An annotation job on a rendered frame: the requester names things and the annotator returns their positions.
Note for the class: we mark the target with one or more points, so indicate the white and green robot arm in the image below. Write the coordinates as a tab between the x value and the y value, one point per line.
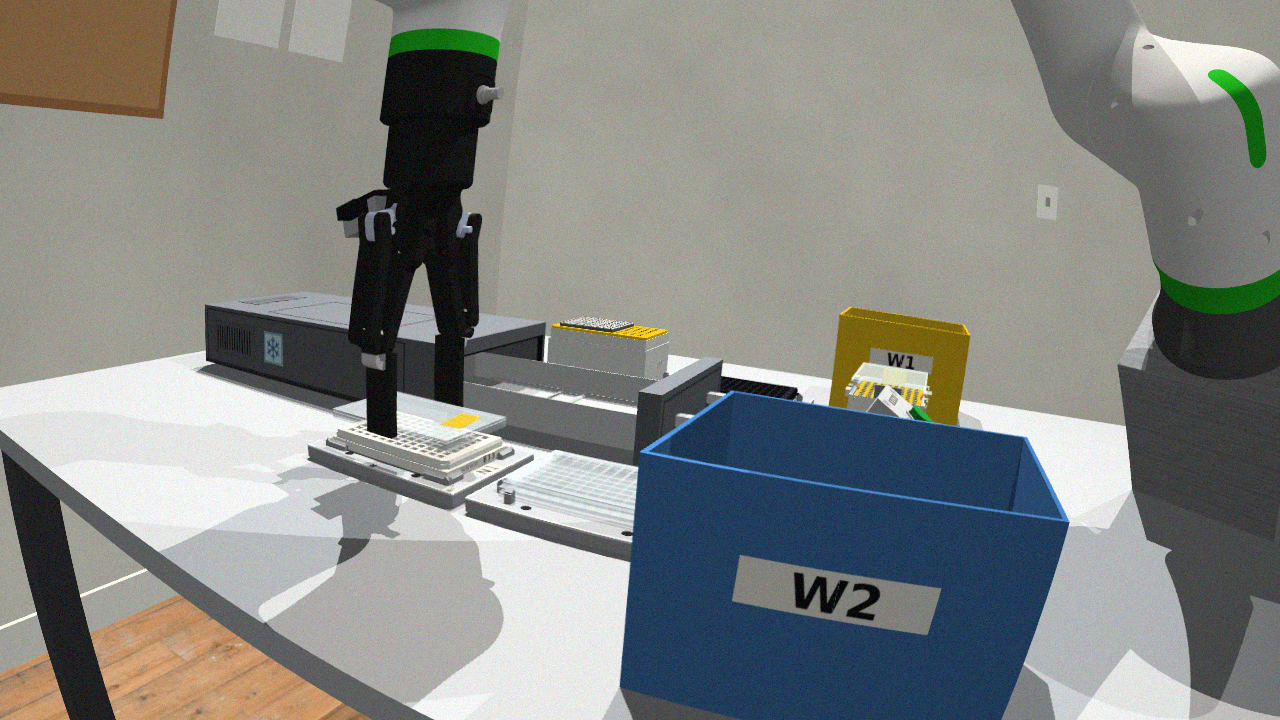
1196	130

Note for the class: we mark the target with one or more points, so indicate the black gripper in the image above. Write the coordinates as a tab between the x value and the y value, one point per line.
425	164

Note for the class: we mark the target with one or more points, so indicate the blue bin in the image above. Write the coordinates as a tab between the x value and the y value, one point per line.
765	597

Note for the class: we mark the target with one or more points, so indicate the yellow waste bin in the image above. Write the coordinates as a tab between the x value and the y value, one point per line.
866	336

